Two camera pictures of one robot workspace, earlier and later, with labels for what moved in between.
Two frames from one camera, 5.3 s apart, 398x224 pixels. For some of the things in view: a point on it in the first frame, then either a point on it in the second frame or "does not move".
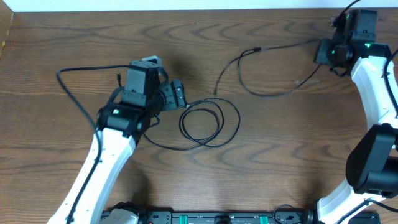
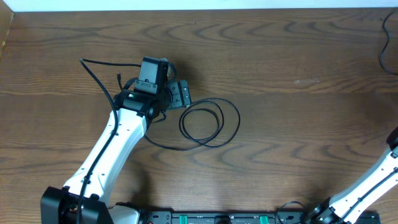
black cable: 244,52 → 386,45
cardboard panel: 6,16 does not move
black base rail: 222,217 does not move
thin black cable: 199,144 does not move
